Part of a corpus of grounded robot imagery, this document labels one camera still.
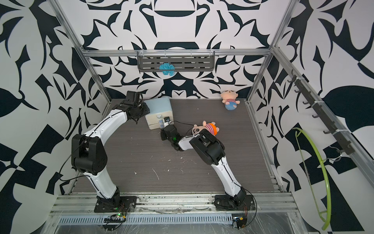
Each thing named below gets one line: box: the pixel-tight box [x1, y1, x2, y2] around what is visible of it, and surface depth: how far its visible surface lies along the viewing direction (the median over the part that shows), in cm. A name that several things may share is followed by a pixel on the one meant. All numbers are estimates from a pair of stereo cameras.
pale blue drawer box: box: [143, 96, 174, 130], surface depth 96 cm
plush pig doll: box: [191, 120, 220, 137], surface depth 98 cm
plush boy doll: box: [220, 89, 241, 111], surface depth 115 cm
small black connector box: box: [232, 216, 248, 230], surface depth 73 cm
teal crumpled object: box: [159, 62, 176, 77], surface depth 93 cm
